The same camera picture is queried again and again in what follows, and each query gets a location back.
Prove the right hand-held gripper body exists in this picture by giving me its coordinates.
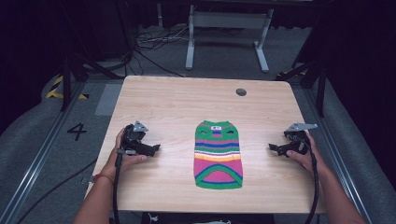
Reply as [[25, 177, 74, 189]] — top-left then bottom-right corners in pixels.
[[283, 122, 318, 156]]

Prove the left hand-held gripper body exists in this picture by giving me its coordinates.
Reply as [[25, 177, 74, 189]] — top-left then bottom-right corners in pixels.
[[120, 120, 149, 156]]

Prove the striped knitted pet sweater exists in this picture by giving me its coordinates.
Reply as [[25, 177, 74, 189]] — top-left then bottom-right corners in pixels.
[[192, 119, 244, 190]]

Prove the person's right hand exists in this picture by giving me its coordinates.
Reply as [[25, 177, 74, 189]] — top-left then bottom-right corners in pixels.
[[286, 132, 332, 176]]

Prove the person's left hand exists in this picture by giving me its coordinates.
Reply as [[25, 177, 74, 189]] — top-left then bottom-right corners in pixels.
[[99, 128, 149, 183]]

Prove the black metal stand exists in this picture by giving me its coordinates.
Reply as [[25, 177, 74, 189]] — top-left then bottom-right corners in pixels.
[[275, 18, 329, 119], [59, 1, 126, 112]]

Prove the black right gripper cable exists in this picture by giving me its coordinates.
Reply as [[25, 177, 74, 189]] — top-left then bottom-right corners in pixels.
[[288, 133, 320, 224]]

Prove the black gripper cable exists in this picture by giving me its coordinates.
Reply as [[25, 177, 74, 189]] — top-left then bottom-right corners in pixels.
[[288, 133, 320, 224], [112, 148, 138, 224]]

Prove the red wrist bracelet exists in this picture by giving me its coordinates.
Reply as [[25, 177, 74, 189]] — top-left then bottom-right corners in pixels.
[[92, 173, 116, 185]]

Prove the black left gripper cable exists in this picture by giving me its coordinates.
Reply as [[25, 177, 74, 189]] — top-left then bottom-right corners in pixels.
[[112, 148, 138, 224]]

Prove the thin black floor cable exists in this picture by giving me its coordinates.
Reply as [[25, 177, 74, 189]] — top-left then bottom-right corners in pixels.
[[14, 158, 99, 224]]

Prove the bundle of floor cables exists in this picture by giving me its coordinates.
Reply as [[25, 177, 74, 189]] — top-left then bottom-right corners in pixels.
[[133, 24, 191, 78]]

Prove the white metal table frame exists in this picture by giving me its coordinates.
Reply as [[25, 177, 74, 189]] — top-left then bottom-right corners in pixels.
[[185, 4, 276, 74]]

